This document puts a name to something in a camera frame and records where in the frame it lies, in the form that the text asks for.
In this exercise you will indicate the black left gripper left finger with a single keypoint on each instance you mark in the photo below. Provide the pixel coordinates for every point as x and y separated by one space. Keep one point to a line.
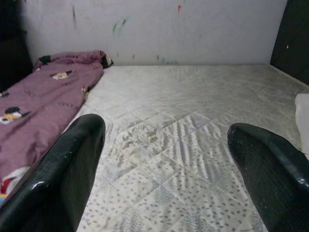
55 174

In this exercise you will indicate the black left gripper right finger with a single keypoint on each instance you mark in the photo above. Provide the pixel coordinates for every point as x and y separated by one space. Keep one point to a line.
272 178

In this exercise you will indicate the white pillow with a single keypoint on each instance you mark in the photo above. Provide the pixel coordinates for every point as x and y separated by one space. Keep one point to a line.
303 116

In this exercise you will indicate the purple cartoon mouse print blanket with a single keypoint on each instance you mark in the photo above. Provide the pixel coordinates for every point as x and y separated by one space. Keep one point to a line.
36 101

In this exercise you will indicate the grey patterned quilted mattress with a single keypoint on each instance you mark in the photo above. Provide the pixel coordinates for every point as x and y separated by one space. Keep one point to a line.
169 120

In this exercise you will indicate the black tufted headboard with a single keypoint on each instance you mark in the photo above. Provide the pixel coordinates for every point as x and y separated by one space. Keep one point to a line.
294 36

